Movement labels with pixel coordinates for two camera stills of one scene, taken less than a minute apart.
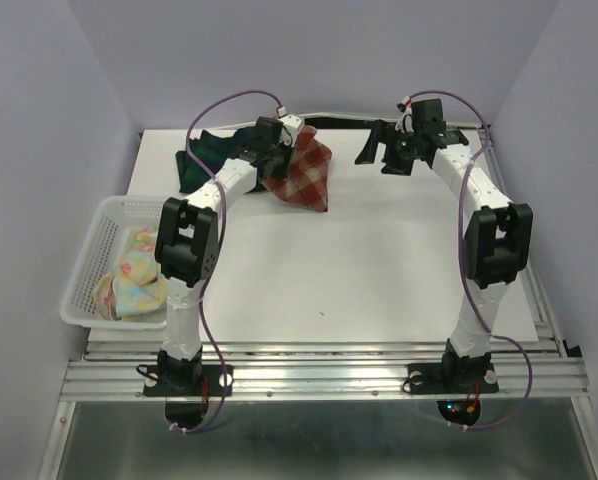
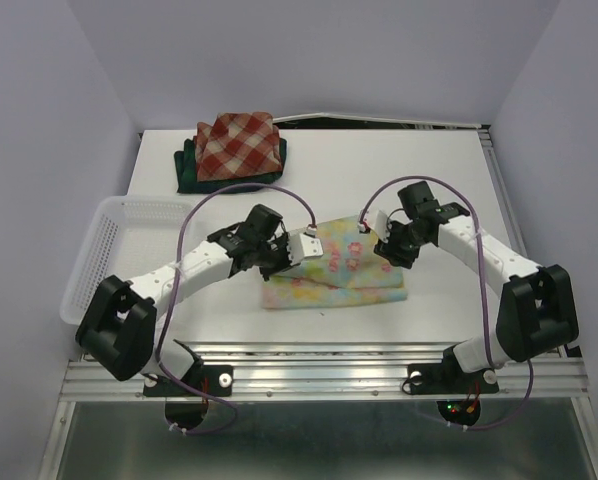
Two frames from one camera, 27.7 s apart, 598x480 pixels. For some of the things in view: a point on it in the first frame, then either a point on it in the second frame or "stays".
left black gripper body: (281, 155) -> (269, 260)
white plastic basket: (101, 256) stays
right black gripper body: (400, 150) -> (403, 244)
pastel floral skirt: (137, 290) -> (349, 272)
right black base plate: (429, 378) stays
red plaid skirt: (306, 182) -> (238, 145)
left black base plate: (220, 383) stays
